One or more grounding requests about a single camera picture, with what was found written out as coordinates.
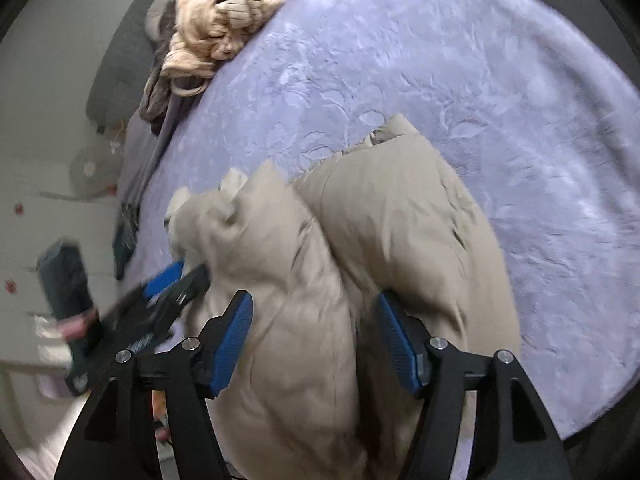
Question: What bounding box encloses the dark teal cloth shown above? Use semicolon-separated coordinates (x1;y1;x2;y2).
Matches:
112;217;140;282

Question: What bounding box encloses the cream knit sweater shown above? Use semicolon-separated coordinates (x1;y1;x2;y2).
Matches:
162;0;333;95

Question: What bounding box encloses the dark grey headboard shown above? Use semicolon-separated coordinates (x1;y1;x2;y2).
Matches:
85;0;201;127

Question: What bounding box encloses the grey pillow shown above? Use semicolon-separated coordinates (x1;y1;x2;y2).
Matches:
145;0;180;42

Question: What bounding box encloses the beige puffy jacket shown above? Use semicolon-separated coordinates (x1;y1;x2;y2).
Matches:
165;114;523;480

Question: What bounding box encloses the lavender plush blanket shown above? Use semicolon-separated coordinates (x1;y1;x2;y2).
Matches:
117;0;640;441

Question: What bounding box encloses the brown grey cloth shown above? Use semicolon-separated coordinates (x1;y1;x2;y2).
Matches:
139;42;202;137

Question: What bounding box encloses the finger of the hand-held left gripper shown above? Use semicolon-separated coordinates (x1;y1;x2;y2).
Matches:
131;259;187;302
147;262;211;328

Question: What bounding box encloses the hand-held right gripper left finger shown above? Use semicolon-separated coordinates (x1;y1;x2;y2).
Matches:
54;290;254;480

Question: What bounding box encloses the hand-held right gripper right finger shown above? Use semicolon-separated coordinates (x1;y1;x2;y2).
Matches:
376;292;573;480

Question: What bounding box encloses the white round fan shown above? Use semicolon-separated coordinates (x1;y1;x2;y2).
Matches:
69;144;122;200

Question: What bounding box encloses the person's left hand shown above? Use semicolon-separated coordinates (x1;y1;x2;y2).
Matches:
52;309;101;342

